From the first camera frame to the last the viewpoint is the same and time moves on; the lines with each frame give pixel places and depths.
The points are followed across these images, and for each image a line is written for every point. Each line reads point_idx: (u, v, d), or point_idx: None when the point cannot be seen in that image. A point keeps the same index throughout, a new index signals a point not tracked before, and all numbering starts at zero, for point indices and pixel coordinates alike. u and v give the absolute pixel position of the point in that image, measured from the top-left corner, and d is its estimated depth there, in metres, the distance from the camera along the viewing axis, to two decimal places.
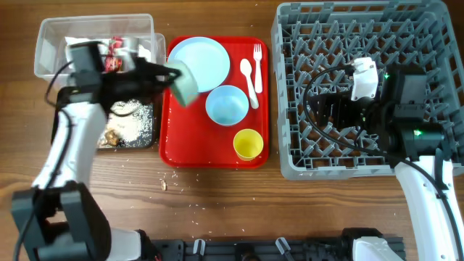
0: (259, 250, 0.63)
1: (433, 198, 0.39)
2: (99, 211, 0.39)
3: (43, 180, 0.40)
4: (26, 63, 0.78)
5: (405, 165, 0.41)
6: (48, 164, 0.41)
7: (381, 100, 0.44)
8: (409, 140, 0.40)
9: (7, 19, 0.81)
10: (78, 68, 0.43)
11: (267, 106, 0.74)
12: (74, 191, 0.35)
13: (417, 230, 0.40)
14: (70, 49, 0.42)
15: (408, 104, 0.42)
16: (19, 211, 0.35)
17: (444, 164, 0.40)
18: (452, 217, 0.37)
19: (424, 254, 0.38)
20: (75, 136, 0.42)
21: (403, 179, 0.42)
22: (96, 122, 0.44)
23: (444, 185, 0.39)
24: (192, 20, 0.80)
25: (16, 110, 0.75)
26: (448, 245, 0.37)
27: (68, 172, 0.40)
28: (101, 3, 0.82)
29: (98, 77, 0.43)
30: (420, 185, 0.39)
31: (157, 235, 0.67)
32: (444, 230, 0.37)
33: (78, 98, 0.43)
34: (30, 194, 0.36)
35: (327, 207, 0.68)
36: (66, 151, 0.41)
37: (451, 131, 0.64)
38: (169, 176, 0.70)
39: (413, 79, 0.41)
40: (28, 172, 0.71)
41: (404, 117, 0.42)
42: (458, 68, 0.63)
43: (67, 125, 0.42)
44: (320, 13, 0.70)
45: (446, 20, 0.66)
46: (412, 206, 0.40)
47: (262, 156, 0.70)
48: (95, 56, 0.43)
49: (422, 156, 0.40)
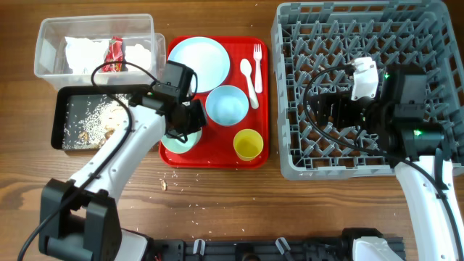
0: (259, 250, 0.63)
1: (433, 198, 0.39)
2: (118, 227, 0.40)
3: (82, 177, 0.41)
4: (26, 63, 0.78)
5: (405, 166, 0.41)
6: (93, 162, 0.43)
7: (381, 100, 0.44)
8: (409, 140, 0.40)
9: (6, 19, 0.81)
10: (164, 80, 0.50)
11: (267, 106, 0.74)
12: (102, 205, 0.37)
13: (417, 230, 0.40)
14: (168, 62, 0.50)
15: (408, 104, 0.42)
16: (51, 200, 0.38)
17: (444, 164, 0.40)
18: (452, 217, 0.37)
19: (424, 254, 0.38)
20: (129, 141, 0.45)
21: (403, 179, 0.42)
22: (150, 134, 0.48)
23: (444, 185, 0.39)
24: (192, 20, 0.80)
25: (16, 110, 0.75)
26: (448, 245, 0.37)
27: (106, 179, 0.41)
28: (101, 3, 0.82)
29: (177, 93, 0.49)
30: (420, 185, 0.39)
31: (157, 235, 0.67)
32: (444, 230, 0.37)
33: (150, 105, 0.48)
34: (65, 188, 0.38)
35: (327, 207, 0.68)
36: (113, 156, 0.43)
37: (451, 131, 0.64)
38: (169, 176, 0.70)
39: (414, 79, 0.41)
40: (28, 172, 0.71)
41: (404, 117, 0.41)
42: (458, 68, 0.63)
43: (126, 128, 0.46)
44: (320, 13, 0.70)
45: (446, 19, 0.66)
46: (412, 206, 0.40)
47: (262, 156, 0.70)
48: (185, 79, 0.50)
49: (422, 156, 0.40)
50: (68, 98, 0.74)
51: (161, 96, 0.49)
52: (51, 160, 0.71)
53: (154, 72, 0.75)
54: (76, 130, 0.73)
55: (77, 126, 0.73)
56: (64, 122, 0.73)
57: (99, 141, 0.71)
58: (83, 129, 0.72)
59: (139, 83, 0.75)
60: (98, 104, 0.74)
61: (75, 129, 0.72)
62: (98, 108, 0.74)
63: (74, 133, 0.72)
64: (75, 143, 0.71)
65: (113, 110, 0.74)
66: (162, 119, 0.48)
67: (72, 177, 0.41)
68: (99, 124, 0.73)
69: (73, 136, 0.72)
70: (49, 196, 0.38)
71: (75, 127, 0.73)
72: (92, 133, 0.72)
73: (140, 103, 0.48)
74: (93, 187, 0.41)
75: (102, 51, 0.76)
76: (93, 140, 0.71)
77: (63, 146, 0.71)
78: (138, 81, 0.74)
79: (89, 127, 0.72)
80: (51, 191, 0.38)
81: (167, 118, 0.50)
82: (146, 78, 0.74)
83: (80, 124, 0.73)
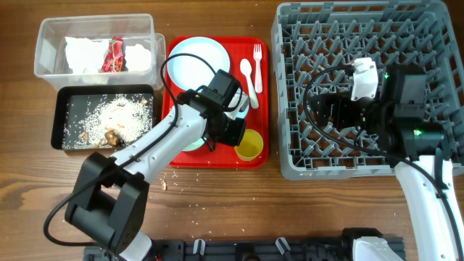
0: (259, 250, 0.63)
1: (433, 198, 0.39)
2: (142, 213, 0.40)
3: (122, 156, 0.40)
4: (26, 63, 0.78)
5: (405, 165, 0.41)
6: (136, 146, 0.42)
7: (381, 100, 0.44)
8: (409, 140, 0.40)
9: (6, 19, 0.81)
10: (212, 86, 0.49)
11: (267, 106, 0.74)
12: (137, 188, 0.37)
13: (417, 230, 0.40)
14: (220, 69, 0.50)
15: (408, 104, 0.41)
16: (89, 172, 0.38)
17: (444, 164, 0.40)
18: (452, 217, 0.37)
19: (424, 253, 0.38)
20: (170, 135, 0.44)
21: (403, 179, 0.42)
22: (190, 134, 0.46)
23: (444, 185, 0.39)
24: (192, 20, 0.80)
25: (15, 110, 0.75)
26: (448, 244, 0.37)
27: (144, 164, 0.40)
28: (101, 3, 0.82)
29: (222, 101, 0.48)
30: (420, 185, 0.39)
31: (157, 235, 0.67)
32: (444, 230, 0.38)
33: (195, 108, 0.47)
34: (105, 164, 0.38)
35: (327, 207, 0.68)
36: (155, 144, 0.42)
37: (451, 131, 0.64)
38: (169, 176, 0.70)
39: (413, 79, 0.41)
40: (28, 172, 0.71)
41: (404, 117, 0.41)
42: (458, 68, 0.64)
43: (171, 122, 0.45)
44: (320, 13, 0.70)
45: (446, 20, 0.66)
46: (412, 205, 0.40)
47: (262, 156, 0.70)
48: (231, 89, 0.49)
49: (422, 156, 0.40)
50: (68, 98, 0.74)
51: (207, 100, 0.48)
52: (51, 160, 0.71)
53: (154, 71, 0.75)
54: (76, 130, 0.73)
55: (77, 126, 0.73)
56: (64, 122, 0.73)
57: (99, 140, 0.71)
58: (83, 129, 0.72)
59: (140, 83, 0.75)
60: (98, 104, 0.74)
61: (75, 129, 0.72)
62: (98, 108, 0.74)
63: (74, 133, 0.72)
64: (75, 143, 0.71)
65: (113, 110, 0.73)
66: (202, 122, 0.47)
67: (113, 154, 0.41)
68: (99, 124, 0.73)
69: (73, 136, 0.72)
70: (89, 167, 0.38)
71: (75, 127, 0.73)
72: (92, 133, 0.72)
73: (188, 103, 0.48)
74: (132, 169, 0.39)
75: (102, 50, 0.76)
76: (93, 139, 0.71)
77: (63, 146, 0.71)
78: (138, 81, 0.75)
79: (89, 127, 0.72)
80: (92, 164, 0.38)
81: (207, 122, 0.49)
82: (146, 78, 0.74)
83: (81, 124, 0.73)
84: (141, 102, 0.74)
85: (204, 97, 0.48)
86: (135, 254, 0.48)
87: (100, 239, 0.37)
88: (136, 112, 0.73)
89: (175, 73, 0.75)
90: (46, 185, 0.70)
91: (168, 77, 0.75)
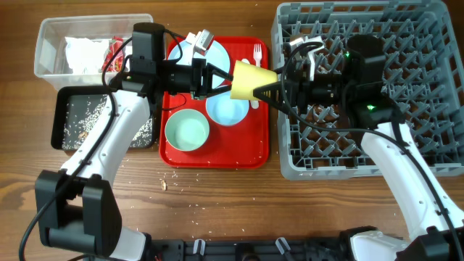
0: (259, 250, 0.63)
1: (398, 154, 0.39)
2: (117, 209, 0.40)
3: (72, 165, 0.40)
4: (27, 63, 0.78)
5: (370, 137, 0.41)
6: (82, 149, 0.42)
7: (346, 77, 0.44)
8: (365, 116, 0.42)
9: (6, 19, 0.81)
10: (136, 54, 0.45)
11: (267, 106, 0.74)
12: (97, 188, 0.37)
13: (394, 186, 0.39)
14: (133, 32, 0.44)
15: (367, 84, 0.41)
16: (43, 191, 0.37)
17: (401, 125, 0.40)
18: (419, 165, 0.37)
19: (404, 206, 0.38)
20: (114, 126, 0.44)
21: (370, 148, 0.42)
22: (136, 116, 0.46)
23: (405, 142, 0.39)
24: (192, 20, 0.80)
25: (16, 110, 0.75)
26: (423, 191, 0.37)
27: (97, 165, 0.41)
28: (101, 3, 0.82)
29: (153, 66, 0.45)
30: (383, 147, 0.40)
31: (157, 235, 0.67)
32: (416, 180, 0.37)
33: (130, 88, 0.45)
34: (56, 177, 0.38)
35: (328, 207, 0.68)
36: (102, 140, 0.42)
37: (451, 131, 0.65)
38: (169, 176, 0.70)
39: (373, 61, 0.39)
40: (28, 172, 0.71)
41: (364, 95, 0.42)
42: (458, 68, 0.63)
43: (110, 114, 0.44)
44: (320, 13, 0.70)
45: (446, 20, 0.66)
46: (383, 166, 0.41)
47: (262, 156, 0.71)
48: (156, 46, 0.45)
49: (380, 125, 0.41)
50: (68, 98, 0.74)
51: (139, 76, 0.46)
52: (51, 160, 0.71)
53: None
54: (76, 130, 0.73)
55: (77, 126, 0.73)
56: (64, 122, 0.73)
57: None
58: (83, 129, 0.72)
59: None
60: (98, 104, 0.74)
61: (75, 129, 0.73)
62: (98, 108, 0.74)
63: (74, 133, 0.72)
64: (75, 143, 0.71)
65: None
66: (144, 101, 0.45)
67: (62, 166, 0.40)
68: None
69: (73, 136, 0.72)
70: (41, 187, 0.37)
71: (75, 127, 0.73)
72: None
73: (120, 88, 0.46)
74: (85, 173, 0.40)
75: (102, 50, 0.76)
76: None
77: (63, 146, 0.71)
78: None
79: (89, 127, 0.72)
80: (43, 183, 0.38)
81: (152, 96, 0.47)
82: None
83: (80, 124, 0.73)
84: None
85: (135, 70, 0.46)
86: (135, 253, 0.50)
87: (84, 249, 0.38)
88: None
89: None
90: None
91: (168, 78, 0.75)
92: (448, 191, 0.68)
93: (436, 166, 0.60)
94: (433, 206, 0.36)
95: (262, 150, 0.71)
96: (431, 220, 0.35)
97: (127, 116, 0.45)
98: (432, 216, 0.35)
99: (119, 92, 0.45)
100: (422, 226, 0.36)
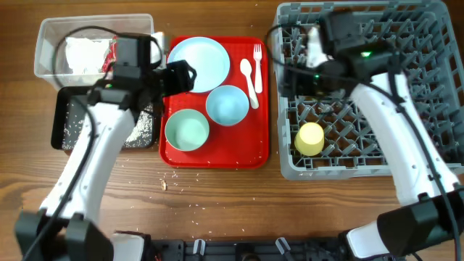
0: (259, 250, 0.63)
1: (394, 114, 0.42)
2: (104, 241, 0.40)
3: (54, 203, 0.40)
4: (26, 63, 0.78)
5: (361, 88, 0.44)
6: (62, 183, 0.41)
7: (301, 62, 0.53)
8: (359, 64, 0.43)
9: (6, 20, 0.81)
10: (120, 61, 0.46)
11: (267, 106, 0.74)
12: (80, 228, 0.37)
13: (386, 145, 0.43)
14: (119, 39, 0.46)
15: (346, 38, 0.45)
16: (25, 234, 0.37)
17: (398, 78, 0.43)
18: (413, 126, 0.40)
19: (396, 167, 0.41)
20: (95, 148, 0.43)
21: (363, 102, 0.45)
22: (117, 133, 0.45)
23: (401, 98, 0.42)
24: (192, 20, 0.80)
25: (16, 110, 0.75)
26: (415, 153, 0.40)
27: (78, 197, 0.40)
28: (101, 3, 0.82)
29: (138, 72, 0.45)
30: (378, 104, 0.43)
31: (156, 235, 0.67)
32: (410, 143, 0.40)
33: (114, 96, 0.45)
34: (37, 220, 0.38)
35: (328, 207, 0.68)
36: (83, 168, 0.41)
37: (451, 131, 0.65)
38: (169, 176, 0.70)
39: (342, 17, 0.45)
40: (28, 172, 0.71)
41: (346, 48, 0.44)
42: (457, 68, 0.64)
43: (90, 135, 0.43)
44: (320, 13, 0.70)
45: (446, 20, 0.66)
46: (378, 126, 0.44)
47: (262, 156, 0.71)
48: (140, 51, 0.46)
49: (375, 76, 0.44)
50: (68, 99, 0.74)
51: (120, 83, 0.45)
52: (51, 160, 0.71)
53: None
54: (76, 130, 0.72)
55: (77, 126, 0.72)
56: (64, 122, 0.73)
57: None
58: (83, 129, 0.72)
59: None
60: None
61: (75, 129, 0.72)
62: None
63: (74, 133, 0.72)
64: (75, 143, 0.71)
65: None
66: (126, 114, 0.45)
67: (42, 204, 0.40)
68: None
69: (73, 136, 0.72)
70: (22, 229, 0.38)
71: (75, 127, 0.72)
72: None
73: (100, 99, 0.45)
74: (67, 211, 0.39)
75: (102, 51, 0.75)
76: None
77: (63, 146, 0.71)
78: None
79: None
80: (23, 226, 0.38)
81: (137, 103, 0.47)
82: None
83: (80, 124, 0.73)
84: None
85: (119, 77, 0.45)
86: (130, 257, 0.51)
87: None
88: None
89: None
90: (46, 185, 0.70)
91: None
92: None
93: None
94: (426, 170, 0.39)
95: (262, 150, 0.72)
96: (422, 187, 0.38)
97: (109, 135, 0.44)
98: (422, 180, 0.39)
99: (98, 105, 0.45)
100: (414, 190, 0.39)
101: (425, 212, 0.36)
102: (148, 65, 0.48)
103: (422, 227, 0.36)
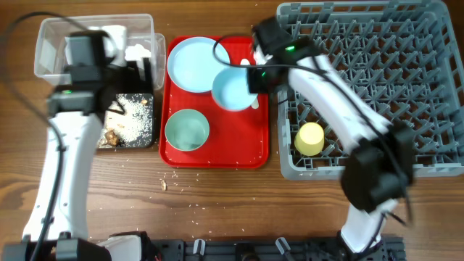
0: (259, 250, 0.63)
1: (320, 82, 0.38)
2: (98, 251, 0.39)
3: (35, 228, 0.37)
4: (26, 63, 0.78)
5: (293, 75, 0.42)
6: (39, 204, 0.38)
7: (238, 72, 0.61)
8: (286, 57, 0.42)
9: (7, 20, 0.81)
10: (75, 63, 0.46)
11: (267, 106, 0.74)
12: (70, 246, 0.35)
13: (327, 117, 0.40)
14: (69, 40, 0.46)
15: (275, 40, 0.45)
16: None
17: (319, 57, 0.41)
18: (338, 87, 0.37)
19: (338, 130, 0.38)
20: (66, 163, 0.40)
21: (297, 87, 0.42)
22: (88, 143, 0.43)
23: (324, 70, 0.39)
24: (192, 20, 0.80)
25: (16, 110, 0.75)
26: (344, 106, 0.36)
27: (60, 217, 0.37)
28: (101, 3, 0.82)
29: (96, 71, 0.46)
30: (307, 79, 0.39)
31: (156, 235, 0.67)
32: (339, 101, 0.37)
33: (77, 98, 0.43)
34: (23, 247, 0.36)
35: (328, 206, 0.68)
36: (57, 186, 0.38)
37: (451, 131, 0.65)
38: (169, 176, 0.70)
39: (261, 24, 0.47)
40: (28, 172, 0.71)
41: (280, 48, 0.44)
42: (458, 68, 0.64)
43: (58, 148, 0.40)
44: (320, 13, 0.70)
45: (446, 20, 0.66)
46: (311, 97, 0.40)
47: (262, 156, 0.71)
48: (95, 49, 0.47)
49: (300, 60, 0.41)
50: None
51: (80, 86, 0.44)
52: None
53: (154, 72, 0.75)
54: None
55: None
56: None
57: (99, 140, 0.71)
58: None
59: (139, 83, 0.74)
60: None
61: None
62: None
63: None
64: None
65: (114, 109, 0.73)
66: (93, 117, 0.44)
67: (24, 230, 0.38)
68: None
69: None
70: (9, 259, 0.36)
71: None
72: None
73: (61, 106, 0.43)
74: (51, 233, 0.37)
75: None
76: None
77: None
78: None
79: None
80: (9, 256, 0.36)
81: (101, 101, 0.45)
82: None
83: None
84: (141, 102, 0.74)
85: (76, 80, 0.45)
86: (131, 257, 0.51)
87: None
88: (136, 112, 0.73)
89: (175, 72, 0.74)
90: None
91: (168, 77, 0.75)
92: (447, 191, 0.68)
93: (436, 166, 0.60)
94: (358, 118, 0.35)
95: (262, 150, 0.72)
96: (357, 131, 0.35)
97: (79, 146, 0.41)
98: (359, 127, 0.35)
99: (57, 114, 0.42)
100: (350, 137, 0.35)
101: (364, 149, 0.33)
102: (106, 62, 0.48)
103: (367, 167, 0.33)
